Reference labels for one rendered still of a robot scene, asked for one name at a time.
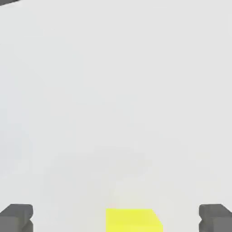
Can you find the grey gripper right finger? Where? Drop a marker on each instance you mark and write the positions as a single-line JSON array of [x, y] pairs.
[[215, 217]]

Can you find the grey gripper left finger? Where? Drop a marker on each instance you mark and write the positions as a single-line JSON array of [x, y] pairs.
[[16, 217]]

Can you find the small yellow cube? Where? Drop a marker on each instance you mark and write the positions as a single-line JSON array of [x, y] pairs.
[[132, 221]]

